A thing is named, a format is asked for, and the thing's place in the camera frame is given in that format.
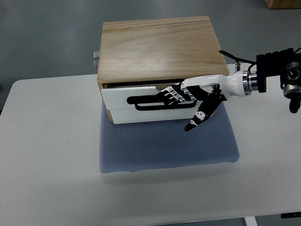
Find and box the brown cardboard box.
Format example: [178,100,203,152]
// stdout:
[264,0,301,9]

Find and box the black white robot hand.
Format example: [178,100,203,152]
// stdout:
[155,71,251,132]

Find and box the metal table clamp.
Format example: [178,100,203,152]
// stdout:
[93,50,100,69]

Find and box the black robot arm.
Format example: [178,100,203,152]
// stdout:
[251,48,301,113]

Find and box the white table leg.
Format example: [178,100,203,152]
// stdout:
[244,216,258,226]

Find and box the blue-grey foam cushion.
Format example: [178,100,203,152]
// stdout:
[99,104,240,173]

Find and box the wooden drawer cabinet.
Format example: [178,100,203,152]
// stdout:
[96,16,230,125]

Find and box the black table control panel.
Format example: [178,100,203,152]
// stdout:
[281,212,301,219]

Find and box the black drawer handle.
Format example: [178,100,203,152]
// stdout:
[127,95,197,111]

